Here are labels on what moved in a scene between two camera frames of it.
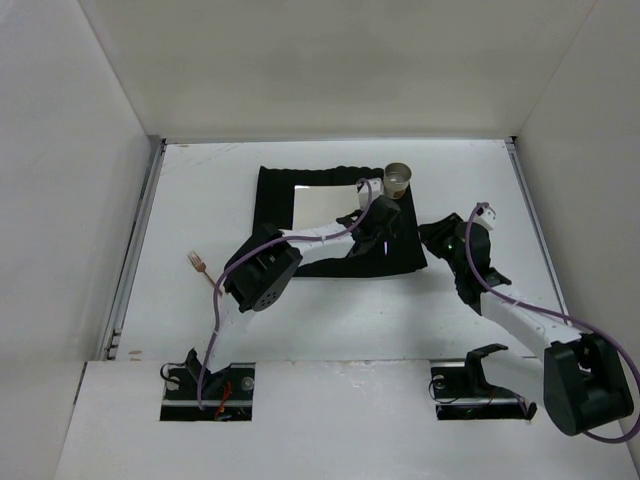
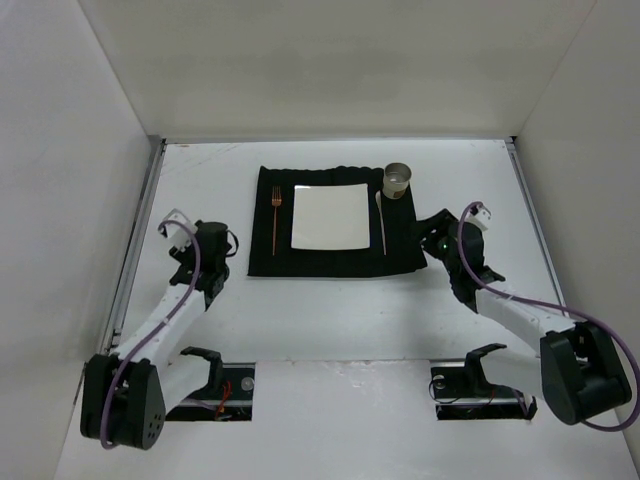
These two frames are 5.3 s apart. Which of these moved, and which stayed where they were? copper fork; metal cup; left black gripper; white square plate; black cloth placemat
Moved: copper fork; left black gripper
Stayed: black cloth placemat; metal cup; white square plate
